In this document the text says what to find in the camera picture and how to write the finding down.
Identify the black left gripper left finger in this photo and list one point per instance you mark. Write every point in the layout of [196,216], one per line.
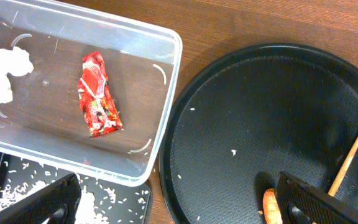
[55,203]

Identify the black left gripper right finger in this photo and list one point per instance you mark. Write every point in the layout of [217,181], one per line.
[318,206]

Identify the orange carrot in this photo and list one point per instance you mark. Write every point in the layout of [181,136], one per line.
[270,208]

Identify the wooden chopstick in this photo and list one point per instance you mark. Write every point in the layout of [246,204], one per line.
[343,170]

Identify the clear plastic waste bin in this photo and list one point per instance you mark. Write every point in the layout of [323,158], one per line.
[44,122]

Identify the rice and peanut scraps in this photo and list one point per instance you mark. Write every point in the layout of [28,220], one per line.
[85,205]

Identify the black rectangular food tray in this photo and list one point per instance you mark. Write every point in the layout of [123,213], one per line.
[120,205]

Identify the round black tray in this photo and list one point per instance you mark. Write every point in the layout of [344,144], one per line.
[250,115]

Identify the red snack wrapper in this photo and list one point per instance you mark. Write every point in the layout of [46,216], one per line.
[96,102]

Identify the crumpled white tissue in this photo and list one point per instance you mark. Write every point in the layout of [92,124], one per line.
[15,62]

